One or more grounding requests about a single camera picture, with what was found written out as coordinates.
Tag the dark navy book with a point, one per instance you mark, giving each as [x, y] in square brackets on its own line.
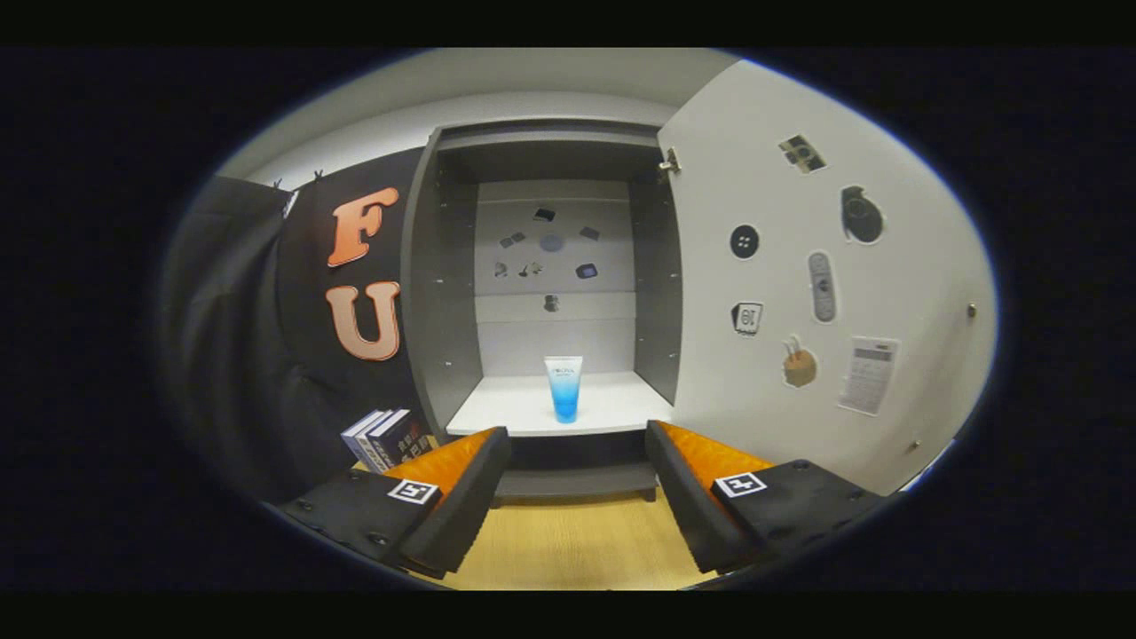
[404, 435]

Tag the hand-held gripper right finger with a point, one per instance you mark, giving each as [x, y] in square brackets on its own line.
[688, 506]

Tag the white spine book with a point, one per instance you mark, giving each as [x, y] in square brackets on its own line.
[353, 439]

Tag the blue gradient tube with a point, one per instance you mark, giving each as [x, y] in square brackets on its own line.
[564, 399]

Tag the white cabinet shelf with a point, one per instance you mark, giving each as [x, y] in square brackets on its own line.
[506, 408]

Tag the black backdrop cloth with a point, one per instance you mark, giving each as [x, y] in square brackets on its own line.
[240, 355]

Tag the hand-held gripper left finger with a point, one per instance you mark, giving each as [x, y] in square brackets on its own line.
[466, 506]

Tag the white cabinet door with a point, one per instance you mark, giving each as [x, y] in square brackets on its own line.
[923, 266]

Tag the blue spine book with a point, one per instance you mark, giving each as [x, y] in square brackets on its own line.
[374, 448]

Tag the grey cabinet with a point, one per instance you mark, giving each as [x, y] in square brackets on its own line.
[435, 293]

